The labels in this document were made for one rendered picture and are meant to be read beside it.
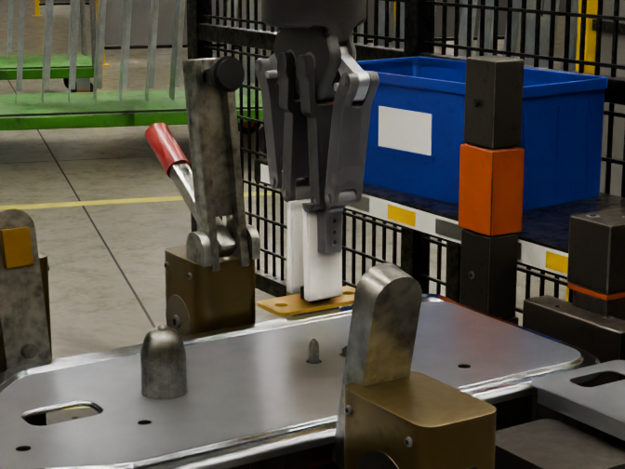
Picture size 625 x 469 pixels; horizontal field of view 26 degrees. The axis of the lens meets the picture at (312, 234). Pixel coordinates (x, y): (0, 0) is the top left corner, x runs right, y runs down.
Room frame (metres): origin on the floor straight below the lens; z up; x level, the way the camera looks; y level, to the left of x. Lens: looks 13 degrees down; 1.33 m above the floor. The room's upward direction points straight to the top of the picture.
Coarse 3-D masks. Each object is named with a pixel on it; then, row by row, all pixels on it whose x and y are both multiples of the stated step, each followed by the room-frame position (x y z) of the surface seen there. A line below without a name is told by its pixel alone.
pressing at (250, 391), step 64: (320, 320) 1.08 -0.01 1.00; (448, 320) 1.08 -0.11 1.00; (0, 384) 0.92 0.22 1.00; (64, 384) 0.92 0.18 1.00; (128, 384) 0.92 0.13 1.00; (192, 384) 0.92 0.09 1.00; (256, 384) 0.92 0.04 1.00; (320, 384) 0.92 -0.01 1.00; (448, 384) 0.92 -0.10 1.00; (512, 384) 0.93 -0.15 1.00; (0, 448) 0.80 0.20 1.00; (64, 448) 0.80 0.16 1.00; (128, 448) 0.80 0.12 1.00; (192, 448) 0.80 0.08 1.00; (256, 448) 0.81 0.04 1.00
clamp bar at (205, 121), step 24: (192, 72) 1.10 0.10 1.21; (216, 72) 1.08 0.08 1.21; (240, 72) 1.09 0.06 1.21; (192, 96) 1.10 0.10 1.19; (216, 96) 1.11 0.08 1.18; (192, 120) 1.10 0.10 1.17; (216, 120) 1.11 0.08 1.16; (192, 144) 1.10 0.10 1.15; (216, 144) 1.11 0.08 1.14; (192, 168) 1.10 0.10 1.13; (216, 168) 1.10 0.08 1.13; (240, 168) 1.10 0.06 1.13; (216, 192) 1.10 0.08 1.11; (240, 192) 1.10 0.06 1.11; (216, 216) 1.10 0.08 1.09; (240, 216) 1.10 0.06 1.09; (216, 240) 1.08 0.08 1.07; (240, 240) 1.09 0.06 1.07; (216, 264) 1.08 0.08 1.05; (240, 264) 1.09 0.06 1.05
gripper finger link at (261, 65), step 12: (264, 60) 1.02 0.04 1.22; (264, 72) 1.01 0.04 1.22; (264, 84) 1.01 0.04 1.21; (276, 84) 1.01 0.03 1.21; (264, 96) 1.01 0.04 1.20; (276, 96) 1.01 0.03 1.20; (264, 108) 1.01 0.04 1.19; (276, 108) 1.01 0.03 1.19; (264, 120) 1.01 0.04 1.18; (276, 120) 1.01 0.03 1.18; (276, 132) 1.00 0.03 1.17; (276, 144) 1.00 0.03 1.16; (276, 156) 1.00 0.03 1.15; (276, 168) 1.00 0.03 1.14; (276, 180) 1.00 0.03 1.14
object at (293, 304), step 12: (300, 288) 0.98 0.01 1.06; (348, 288) 1.00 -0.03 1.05; (264, 300) 0.97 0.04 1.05; (276, 300) 0.97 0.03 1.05; (288, 300) 0.97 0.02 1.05; (300, 300) 0.97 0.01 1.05; (324, 300) 0.97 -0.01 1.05; (336, 300) 0.97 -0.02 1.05; (348, 300) 0.97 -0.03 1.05; (276, 312) 0.94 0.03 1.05; (288, 312) 0.94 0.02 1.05; (300, 312) 0.95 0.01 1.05
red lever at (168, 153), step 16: (160, 128) 1.19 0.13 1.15; (160, 144) 1.17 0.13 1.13; (176, 144) 1.17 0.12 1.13; (160, 160) 1.17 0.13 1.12; (176, 160) 1.16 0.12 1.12; (176, 176) 1.15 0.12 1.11; (192, 176) 1.15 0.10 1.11; (192, 192) 1.13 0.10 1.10; (192, 208) 1.12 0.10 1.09; (224, 240) 1.09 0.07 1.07; (224, 256) 1.09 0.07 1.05
